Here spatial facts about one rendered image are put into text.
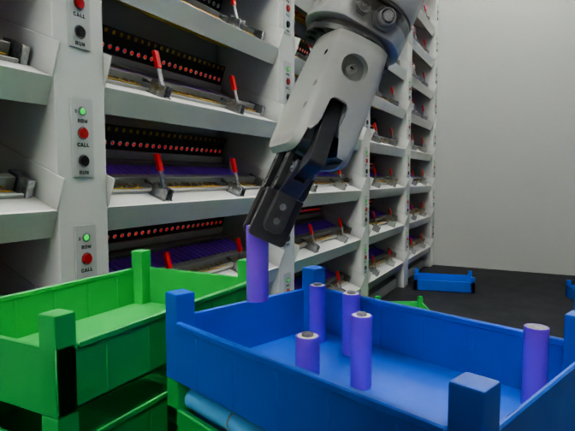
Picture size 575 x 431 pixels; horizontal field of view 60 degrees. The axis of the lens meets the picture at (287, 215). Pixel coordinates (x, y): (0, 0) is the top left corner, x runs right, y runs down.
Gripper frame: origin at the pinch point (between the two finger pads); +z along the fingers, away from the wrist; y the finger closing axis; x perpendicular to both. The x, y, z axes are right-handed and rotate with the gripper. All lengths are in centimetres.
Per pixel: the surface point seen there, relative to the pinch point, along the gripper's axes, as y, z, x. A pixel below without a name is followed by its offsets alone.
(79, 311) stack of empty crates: 26.4, 20.7, 11.7
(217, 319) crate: 8.8, 11.4, -1.3
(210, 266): 81, 16, -9
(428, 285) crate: 190, -5, -134
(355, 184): 147, -28, -59
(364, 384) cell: -1.9, 9.7, -12.9
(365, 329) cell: -1.9, 5.5, -10.9
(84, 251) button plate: 43.5, 16.6, 15.5
